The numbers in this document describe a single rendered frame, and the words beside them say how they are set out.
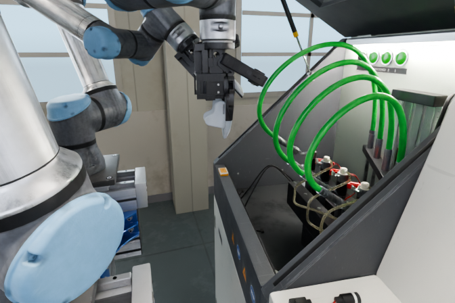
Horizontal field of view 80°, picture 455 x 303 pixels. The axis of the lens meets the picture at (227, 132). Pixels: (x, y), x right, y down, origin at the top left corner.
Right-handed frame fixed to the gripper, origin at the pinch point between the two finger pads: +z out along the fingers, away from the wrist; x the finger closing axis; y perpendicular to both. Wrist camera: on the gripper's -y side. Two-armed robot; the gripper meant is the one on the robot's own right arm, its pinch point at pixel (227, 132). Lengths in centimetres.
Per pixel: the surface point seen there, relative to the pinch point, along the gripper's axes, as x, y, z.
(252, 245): 7.3, -4.6, 26.5
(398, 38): -13, -54, -22
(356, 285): 25.0, -19.5, 23.5
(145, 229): -140, 41, 121
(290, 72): -197, -102, 0
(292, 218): -18, -27, 38
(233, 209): -8.9, -3.7, 26.5
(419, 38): -6, -54, -22
